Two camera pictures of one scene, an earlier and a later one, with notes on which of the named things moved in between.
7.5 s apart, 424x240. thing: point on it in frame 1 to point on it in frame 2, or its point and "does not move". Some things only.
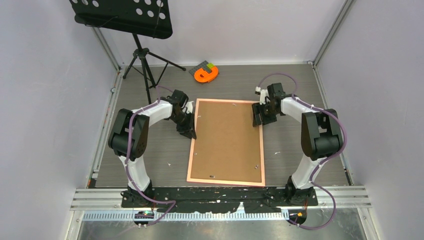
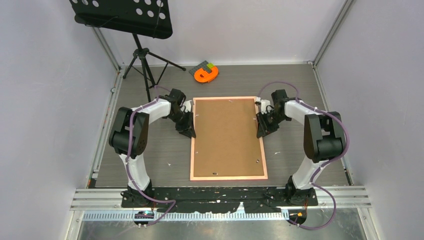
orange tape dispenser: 201,75 does not move
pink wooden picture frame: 253,183 to 208,178
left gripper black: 188,129 does not move
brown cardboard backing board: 227,146 does not move
